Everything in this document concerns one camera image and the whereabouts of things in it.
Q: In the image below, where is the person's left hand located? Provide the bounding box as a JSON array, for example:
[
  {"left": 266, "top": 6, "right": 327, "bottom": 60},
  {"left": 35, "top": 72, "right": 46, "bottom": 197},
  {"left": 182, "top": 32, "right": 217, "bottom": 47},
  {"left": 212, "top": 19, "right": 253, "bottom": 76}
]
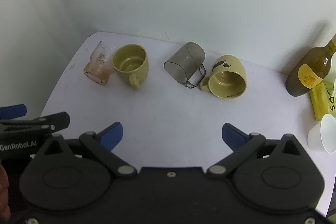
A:
[{"left": 0, "top": 164, "right": 11, "bottom": 221}]

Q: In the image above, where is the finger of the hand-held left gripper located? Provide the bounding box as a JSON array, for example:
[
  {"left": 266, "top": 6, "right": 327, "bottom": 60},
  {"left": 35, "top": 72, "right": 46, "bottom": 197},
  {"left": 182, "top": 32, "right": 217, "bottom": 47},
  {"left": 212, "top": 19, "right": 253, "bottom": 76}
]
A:
[
  {"left": 0, "top": 104, "right": 28, "bottom": 120},
  {"left": 0, "top": 112, "right": 71, "bottom": 139}
]

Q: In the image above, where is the yellow mug with black print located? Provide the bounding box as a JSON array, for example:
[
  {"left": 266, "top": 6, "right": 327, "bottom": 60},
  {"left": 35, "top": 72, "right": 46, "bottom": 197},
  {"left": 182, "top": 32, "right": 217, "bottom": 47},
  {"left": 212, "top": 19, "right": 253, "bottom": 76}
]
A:
[{"left": 200, "top": 55, "right": 247, "bottom": 100}]

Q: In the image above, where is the yellow packet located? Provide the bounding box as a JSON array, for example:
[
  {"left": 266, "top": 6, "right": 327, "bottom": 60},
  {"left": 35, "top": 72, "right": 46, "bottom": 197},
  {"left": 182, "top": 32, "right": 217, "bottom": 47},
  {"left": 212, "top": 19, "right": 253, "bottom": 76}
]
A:
[{"left": 309, "top": 82, "right": 336, "bottom": 122}]

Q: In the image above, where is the clear pink-stained glass cup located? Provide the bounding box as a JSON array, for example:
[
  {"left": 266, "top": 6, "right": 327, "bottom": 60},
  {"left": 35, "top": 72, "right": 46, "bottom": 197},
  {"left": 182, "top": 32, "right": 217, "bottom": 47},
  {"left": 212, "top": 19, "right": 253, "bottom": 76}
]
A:
[{"left": 84, "top": 41, "right": 119, "bottom": 85}]

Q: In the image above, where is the plain yellow ceramic mug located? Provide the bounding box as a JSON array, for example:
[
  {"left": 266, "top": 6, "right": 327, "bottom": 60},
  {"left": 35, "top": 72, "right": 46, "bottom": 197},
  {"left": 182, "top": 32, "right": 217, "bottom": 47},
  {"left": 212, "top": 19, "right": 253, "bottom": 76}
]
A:
[{"left": 112, "top": 44, "right": 150, "bottom": 91}]

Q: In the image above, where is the white paper cup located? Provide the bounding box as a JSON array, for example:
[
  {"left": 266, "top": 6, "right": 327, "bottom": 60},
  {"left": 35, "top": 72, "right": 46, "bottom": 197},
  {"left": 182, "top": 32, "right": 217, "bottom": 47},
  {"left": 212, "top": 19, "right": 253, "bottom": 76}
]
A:
[{"left": 307, "top": 114, "right": 336, "bottom": 154}]

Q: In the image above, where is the olive glass bottle yellow label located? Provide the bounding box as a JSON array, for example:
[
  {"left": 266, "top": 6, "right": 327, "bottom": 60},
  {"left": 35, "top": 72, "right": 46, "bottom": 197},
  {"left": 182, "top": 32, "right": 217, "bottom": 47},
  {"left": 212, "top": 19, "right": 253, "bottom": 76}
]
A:
[{"left": 286, "top": 33, "right": 336, "bottom": 97}]

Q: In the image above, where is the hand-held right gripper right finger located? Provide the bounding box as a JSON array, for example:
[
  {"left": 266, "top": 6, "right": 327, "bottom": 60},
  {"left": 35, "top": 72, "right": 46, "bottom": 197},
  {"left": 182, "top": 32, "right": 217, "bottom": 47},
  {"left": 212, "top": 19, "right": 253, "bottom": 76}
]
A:
[{"left": 207, "top": 123, "right": 312, "bottom": 179}]

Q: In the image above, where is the grey transparent plastic cup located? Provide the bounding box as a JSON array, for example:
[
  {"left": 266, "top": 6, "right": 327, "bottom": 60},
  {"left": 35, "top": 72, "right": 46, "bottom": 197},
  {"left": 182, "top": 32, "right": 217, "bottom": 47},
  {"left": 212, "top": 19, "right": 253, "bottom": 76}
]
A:
[{"left": 164, "top": 42, "right": 206, "bottom": 89}]

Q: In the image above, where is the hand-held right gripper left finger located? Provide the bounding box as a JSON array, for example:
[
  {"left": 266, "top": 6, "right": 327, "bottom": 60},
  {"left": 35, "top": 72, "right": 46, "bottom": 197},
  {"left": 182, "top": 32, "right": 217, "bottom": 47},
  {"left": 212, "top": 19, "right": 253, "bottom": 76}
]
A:
[{"left": 35, "top": 122, "right": 137, "bottom": 179}]

